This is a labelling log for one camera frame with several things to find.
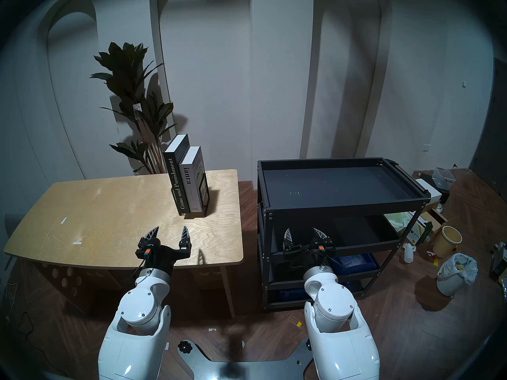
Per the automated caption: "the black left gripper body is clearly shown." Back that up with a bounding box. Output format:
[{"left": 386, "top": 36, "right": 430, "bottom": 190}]
[{"left": 136, "top": 244, "right": 192, "bottom": 277}]

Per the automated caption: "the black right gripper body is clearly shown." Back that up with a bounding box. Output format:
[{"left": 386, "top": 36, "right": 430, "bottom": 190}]
[{"left": 283, "top": 244, "right": 337, "bottom": 271}]

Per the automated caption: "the white ianra book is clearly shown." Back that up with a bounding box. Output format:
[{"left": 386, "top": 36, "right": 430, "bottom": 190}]
[{"left": 179, "top": 146, "right": 210, "bottom": 214}]

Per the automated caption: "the black Crime and Punishment book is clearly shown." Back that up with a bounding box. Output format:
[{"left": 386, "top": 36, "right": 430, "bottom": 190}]
[{"left": 163, "top": 134, "right": 191, "bottom": 217}]

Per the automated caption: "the blue plastic bin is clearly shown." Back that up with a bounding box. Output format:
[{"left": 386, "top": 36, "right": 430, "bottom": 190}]
[{"left": 331, "top": 253, "right": 377, "bottom": 275}]

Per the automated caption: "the light wooden table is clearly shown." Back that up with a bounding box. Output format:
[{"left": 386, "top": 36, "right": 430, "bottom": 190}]
[{"left": 4, "top": 169, "right": 244, "bottom": 319}]

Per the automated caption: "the black metal utility cart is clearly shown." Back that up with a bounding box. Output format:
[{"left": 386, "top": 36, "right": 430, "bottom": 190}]
[{"left": 256, "top": 157, "right": 432, "bottom": 311}]

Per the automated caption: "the green white packaging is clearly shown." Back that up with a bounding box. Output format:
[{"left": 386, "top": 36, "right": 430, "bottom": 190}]
[{"left": 386, "top": 211, "right": 433, "bottom": 246}]

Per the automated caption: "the open cardboard box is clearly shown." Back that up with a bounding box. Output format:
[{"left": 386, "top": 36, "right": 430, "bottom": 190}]
[{"left": 419, "top": 208, "right": 449, "bottom": 242}]

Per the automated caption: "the white rectangular box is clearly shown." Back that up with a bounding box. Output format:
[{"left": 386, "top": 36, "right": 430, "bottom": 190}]
[{"left": 415, "top": 178, "right": 442, "bottom": 204}]

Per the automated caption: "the yellow plastic bucket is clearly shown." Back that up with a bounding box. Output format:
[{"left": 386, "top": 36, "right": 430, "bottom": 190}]
[{"left": 432, "top": 225, "right": 463, "bottom": 259}]

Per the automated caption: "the clear plastic storage box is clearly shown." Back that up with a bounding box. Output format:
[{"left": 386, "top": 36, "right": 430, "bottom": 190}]
[{"left": 431, "top": 167, "right": 456, "bottom": 192}]

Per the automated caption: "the white bagged trash bin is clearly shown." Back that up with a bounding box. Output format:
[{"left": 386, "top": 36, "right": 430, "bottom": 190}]
[{"left": 436, "top": 253, "right": 479, "bottom": 297}]

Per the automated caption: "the tall dark green potted plant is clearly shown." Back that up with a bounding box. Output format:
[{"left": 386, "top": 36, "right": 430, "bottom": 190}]
[{"left": 90, "top": 42, "right": 178, "bottom": 175}]

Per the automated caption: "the small cluttered carton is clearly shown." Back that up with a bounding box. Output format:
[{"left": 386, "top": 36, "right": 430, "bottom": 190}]
[{"left": 490, "top": 241, "right": 507, "bottom": 281}]

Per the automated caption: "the dark door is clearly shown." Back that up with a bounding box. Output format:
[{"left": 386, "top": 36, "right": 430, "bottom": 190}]
[{"left": 469, "top": 58, "right": 507, "bottom": 202}]

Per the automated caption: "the black wire book stand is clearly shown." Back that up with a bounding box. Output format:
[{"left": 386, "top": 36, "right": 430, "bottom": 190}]
[{"left": 171, "top": 172, "right": 210, "bottom": 217}]

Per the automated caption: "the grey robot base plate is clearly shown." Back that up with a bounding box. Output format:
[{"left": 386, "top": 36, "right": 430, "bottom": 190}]
[{"left": 177, "top": 338, "right": 313, "bottom": 380}]

